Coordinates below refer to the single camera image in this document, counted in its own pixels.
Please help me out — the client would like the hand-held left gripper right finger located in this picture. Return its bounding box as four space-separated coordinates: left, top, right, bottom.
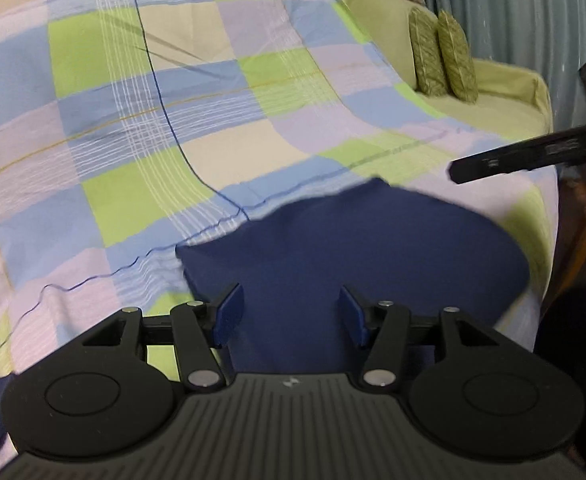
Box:
338 285 500 395

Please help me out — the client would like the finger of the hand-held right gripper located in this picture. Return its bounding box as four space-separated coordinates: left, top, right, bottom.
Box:
448 119 586 185

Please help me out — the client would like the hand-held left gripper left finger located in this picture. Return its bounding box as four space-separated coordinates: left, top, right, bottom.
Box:
80 282 245 394

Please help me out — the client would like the navy blue shirt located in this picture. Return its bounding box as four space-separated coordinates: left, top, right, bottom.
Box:
175 176 532 376

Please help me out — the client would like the light green sofa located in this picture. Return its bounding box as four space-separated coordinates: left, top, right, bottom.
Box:
318 0 554 142

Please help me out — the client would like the blue grey curtain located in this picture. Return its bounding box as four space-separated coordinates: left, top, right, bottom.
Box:
400 0 586 132

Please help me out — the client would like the green patterned cushion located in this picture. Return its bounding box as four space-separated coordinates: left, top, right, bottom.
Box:
409 7 448 97
438 10 478 103

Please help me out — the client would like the checked pastel blanket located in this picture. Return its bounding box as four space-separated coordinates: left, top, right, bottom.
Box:
0 0 560 476

